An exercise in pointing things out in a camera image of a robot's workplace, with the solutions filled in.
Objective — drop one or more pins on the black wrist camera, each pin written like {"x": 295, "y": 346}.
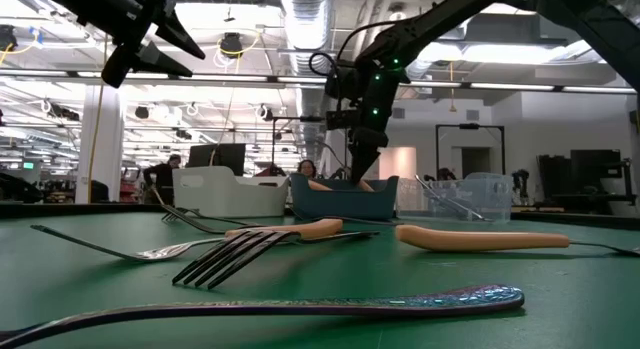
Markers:
{"x": 341, "y": 120}
{"x": 122, "y": 66}

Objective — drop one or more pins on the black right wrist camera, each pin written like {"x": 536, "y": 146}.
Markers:
{"x": 341, "y": 120}

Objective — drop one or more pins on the white plastic bin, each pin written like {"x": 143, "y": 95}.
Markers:
{"x": 230, "y": 196}

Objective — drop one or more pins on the teal plastic bin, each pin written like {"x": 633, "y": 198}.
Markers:
{"x": 345, "y": 204}

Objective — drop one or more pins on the black computer monitor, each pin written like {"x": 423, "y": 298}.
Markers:
{"x": 217, "y": 159}

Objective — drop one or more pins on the silver ventilation duct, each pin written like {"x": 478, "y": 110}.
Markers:
{"x": 307, "y": 19}

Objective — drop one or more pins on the green exit sign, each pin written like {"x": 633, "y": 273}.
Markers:
{"x": 28, "y": 165}

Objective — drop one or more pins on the iridescent rainbow metal fork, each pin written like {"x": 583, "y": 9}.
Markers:
{"x": 450, "y": 299}

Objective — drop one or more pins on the green table mat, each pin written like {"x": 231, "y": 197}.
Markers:
{"x": 575, "y": 299}

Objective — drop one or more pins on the black gantry frame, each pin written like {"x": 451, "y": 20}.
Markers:
{"x": 470, "y": 126}
{"x": 310, "y": 119}

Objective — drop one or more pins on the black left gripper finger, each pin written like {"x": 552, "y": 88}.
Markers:
{"x": 177, "y": 36}
{"x": 165, "y": 64}

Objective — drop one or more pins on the white building column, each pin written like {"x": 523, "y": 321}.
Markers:
{"x": 107, "y": 154}

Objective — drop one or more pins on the black background robot arm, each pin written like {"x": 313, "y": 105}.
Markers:
{"x": 520, "y": 181}

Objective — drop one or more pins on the long LED light bar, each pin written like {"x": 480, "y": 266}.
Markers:
{"x": 225, "y": 78}

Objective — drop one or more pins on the clear plastic bin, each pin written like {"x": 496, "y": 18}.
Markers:
{"x": 490, "y": 199}

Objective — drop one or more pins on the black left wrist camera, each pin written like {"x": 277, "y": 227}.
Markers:
{"x": 122, "y": 66}

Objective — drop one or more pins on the person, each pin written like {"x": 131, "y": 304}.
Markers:
{"x": 162, "y": 181}
{"x": 447, "y": 175}
{"x": 307, "y": 169}

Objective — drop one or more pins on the black curved machine part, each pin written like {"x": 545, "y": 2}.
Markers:
{"x": 20, "y": 189}

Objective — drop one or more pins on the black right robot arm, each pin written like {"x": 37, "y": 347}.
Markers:
{"x": 450, "y": 14}

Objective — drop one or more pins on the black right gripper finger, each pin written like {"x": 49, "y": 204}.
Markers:
{"x": 376, "y": 146}
{"x": 359, "y": 159}

